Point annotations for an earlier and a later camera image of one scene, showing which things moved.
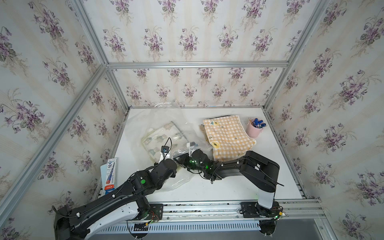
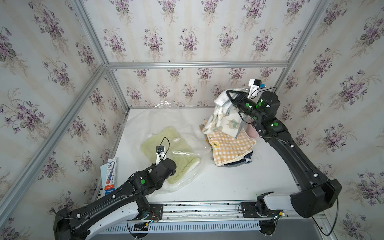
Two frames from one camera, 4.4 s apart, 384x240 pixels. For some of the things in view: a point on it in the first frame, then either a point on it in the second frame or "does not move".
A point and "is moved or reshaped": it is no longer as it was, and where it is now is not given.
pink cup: [254, 128] does not move
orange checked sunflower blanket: [228, 137] is moved or reshaped
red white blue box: [111, 177] does not move
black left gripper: [174, 174] does not move
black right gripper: [183, 161] to [240, 101]
